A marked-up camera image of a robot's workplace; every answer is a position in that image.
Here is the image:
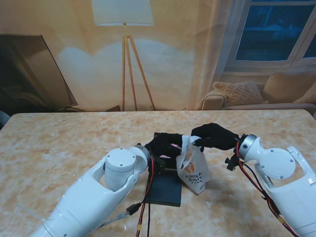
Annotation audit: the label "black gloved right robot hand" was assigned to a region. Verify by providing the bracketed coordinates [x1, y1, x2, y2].
[191, 122, 240, 153]

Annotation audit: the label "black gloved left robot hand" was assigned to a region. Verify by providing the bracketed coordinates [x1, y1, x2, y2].
[144, 132, 185, 161]

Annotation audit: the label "white plastic bag orange logo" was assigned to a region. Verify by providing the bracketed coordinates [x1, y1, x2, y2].
[175, 134, 210, 196]

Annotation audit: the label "black gift box pink inside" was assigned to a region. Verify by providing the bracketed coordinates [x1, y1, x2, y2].
[153, 132, 185, 175]

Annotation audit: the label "black gift box lid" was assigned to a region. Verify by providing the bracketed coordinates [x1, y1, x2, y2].
[145, 172, 183, 207]

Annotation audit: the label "dark grey chair edge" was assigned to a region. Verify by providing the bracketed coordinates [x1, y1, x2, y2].
[0, 110, 10, 129]

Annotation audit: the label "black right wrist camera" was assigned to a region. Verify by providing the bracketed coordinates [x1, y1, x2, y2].
[225, 154, 240, 171]

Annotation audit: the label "red black right arm cables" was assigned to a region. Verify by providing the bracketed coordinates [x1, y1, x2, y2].
[234, 143, 299, 237]

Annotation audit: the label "red black arm cables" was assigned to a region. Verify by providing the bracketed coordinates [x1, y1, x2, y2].
[125, 153, 158, 237]
[234, 143, 299, 237]

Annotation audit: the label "red black left arm cables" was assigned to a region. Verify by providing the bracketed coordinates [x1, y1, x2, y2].
[125, 153, 158, 237]

